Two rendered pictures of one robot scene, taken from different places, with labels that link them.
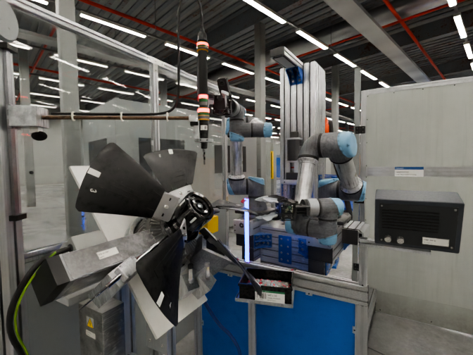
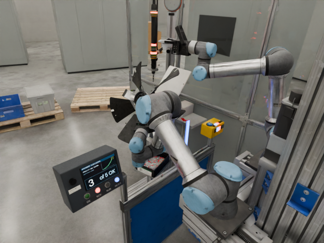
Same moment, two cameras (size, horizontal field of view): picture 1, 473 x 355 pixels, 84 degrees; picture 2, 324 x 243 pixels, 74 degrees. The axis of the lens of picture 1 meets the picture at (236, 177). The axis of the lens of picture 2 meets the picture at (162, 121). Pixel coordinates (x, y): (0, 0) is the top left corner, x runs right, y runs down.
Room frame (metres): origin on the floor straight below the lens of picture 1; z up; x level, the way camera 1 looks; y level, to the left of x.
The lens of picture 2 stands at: (1.48, -1.30, 1.85)
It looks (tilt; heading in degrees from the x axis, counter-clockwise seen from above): 28 degrees down; 106
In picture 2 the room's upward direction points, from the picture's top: 2 degrees clockwise
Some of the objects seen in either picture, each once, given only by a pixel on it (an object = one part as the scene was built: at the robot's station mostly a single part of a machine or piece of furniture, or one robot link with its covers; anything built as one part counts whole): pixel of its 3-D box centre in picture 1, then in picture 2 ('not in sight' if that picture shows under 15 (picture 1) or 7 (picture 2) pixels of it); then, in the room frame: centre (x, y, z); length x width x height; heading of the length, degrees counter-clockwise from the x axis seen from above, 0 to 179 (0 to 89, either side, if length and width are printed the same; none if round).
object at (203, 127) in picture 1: (203, 87); (153, 38); (1.00, 0.12, 1.65); 0.04 x 0.04 x 0.46
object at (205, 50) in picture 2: (236, 111); (205, 49); (1.36, 0.00, 1.63); 0.11 x 0.08 x 0.09; 160
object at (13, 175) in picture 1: (13, 134); (169, 48); (0.94, 0.80, 1.48); 0.05 x 0.03 x 0.62; 5
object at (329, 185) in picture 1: (329, 189); (225, 179); (1.56, -0.56, 1.20); 0.13 x 0.12 x 0.14; 55
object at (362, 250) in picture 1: (363, 261); (123, 187); (1.05, -0.52, 0.96); 0.03 x 0.03 x 0.20; 60
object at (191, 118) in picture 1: (200, 129); (153, 62); (1.00, 0.13, 1.50); 0.09 x 0.07 x 0.10; 95
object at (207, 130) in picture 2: (201, 225); (212, 128); (1.46, 0.20, 1.02); 0.16 x 0.10 x 0.11; 60
